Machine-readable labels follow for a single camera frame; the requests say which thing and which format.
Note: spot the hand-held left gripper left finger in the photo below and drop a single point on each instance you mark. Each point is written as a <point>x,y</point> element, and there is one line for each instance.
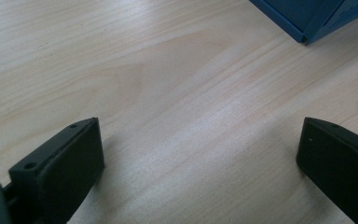
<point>65,168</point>

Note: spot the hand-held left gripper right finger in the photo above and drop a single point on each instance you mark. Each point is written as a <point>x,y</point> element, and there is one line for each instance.
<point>338,161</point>

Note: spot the blue file rack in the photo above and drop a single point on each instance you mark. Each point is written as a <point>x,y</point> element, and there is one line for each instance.
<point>295,15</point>

